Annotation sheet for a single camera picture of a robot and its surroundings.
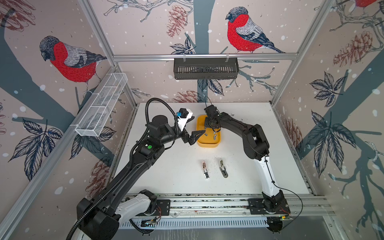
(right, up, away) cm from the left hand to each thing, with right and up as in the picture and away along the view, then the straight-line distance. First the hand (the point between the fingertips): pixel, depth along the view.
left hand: (198, 124), depth 65 cm
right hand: (+7, -3, +41) cm, 42 cm away
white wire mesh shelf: (-52, +23, +25) cm, 63 cm away
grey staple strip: (+12, -11, +36) cm, 39 cm away
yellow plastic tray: (+9, -12, +35) cm, 38 cm away
